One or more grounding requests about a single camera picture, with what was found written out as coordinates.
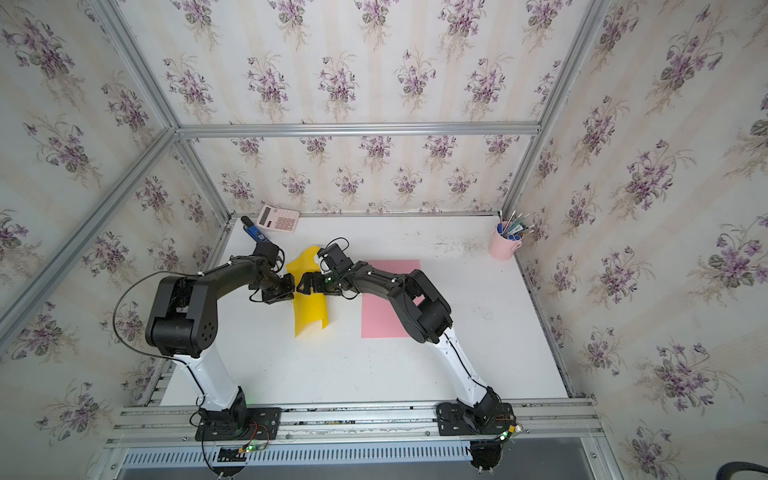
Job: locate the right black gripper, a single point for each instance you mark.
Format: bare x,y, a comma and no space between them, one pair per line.
306,282

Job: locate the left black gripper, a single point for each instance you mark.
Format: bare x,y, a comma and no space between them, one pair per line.
286,293

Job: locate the yellow rectangular paper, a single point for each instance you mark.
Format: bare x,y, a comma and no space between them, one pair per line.
312,308

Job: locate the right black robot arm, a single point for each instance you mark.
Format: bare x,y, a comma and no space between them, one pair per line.
425,315

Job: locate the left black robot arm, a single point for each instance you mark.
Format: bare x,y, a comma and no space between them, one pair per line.
184,323

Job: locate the pink rectangular paper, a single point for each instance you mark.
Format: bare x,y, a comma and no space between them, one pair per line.
378,318

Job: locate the pink calculator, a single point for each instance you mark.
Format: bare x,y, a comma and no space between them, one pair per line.
277,219

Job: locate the pink pen cup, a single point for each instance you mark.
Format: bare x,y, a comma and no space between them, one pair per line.
501,247

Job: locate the pens in cup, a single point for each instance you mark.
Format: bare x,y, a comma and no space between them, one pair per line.
514,227

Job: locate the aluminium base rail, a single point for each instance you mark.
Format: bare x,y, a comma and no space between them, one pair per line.
159,426

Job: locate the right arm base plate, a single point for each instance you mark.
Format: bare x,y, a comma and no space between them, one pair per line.
490,417

